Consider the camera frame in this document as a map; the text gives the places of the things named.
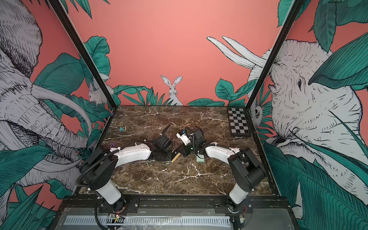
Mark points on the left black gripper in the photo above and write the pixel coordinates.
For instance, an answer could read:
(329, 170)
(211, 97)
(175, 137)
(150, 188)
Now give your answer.
(170, 155)

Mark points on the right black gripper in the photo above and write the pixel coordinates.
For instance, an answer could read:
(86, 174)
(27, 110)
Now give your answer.
(185, 149)

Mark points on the tan box base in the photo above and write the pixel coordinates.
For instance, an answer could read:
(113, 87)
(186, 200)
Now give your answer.
(176, 157)

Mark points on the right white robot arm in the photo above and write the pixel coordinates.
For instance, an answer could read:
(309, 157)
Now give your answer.
(246, 169)

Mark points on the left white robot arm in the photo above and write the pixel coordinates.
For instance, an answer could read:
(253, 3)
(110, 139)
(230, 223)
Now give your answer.
(97, 170)

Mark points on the black white checkerboard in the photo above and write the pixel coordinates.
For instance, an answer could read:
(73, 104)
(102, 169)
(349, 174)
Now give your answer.
(238, 122)

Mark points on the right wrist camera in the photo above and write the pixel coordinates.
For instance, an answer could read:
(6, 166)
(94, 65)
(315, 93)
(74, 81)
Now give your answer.
(183, 137)

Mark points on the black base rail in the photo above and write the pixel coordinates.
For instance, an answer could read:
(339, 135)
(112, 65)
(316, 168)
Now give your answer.
(221, 204)

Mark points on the white slotted cable duct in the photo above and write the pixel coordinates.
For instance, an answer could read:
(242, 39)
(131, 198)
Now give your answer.
(212, 221)

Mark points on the right black frame post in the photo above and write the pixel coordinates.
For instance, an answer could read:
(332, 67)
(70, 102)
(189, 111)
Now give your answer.
(291, 16)

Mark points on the black frame post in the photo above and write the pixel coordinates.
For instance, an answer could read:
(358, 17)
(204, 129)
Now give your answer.
(291, 16)
(74, 36)

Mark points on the left black frame post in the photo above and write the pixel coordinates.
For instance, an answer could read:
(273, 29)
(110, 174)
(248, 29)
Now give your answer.
(74, 36)

